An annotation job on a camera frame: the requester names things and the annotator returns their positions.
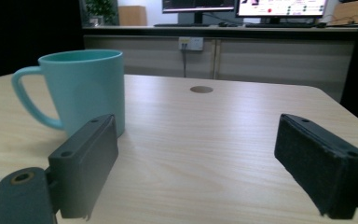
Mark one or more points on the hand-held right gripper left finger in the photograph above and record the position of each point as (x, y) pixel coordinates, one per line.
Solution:
(80, 161)

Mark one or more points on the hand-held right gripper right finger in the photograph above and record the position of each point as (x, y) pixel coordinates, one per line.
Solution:
(317, 168)

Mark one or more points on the teal mug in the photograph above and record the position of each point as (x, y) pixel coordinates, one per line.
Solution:
(84, 90)

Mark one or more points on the black computer mouse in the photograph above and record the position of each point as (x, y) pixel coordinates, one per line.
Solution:
(321, 25)

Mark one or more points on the black keyboard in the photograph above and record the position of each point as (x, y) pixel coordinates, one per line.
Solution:
(181, 25)
(279, 25)

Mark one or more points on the long grey counter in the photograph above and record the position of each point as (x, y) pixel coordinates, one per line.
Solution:
(220, 53)

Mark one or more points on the green potted plant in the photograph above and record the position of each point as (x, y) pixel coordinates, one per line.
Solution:
(101, 11)

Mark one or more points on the brown cardboard box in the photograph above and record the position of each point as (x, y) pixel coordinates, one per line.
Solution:
(132, 15)

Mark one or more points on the computer monitor with bright screen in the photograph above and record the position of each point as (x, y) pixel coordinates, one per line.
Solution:
(281, 7)

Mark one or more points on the computer monitor with dark screen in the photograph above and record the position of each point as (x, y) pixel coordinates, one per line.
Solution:
(199, 6)

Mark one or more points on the white wall socket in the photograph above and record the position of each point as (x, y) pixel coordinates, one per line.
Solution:
(191, 43)

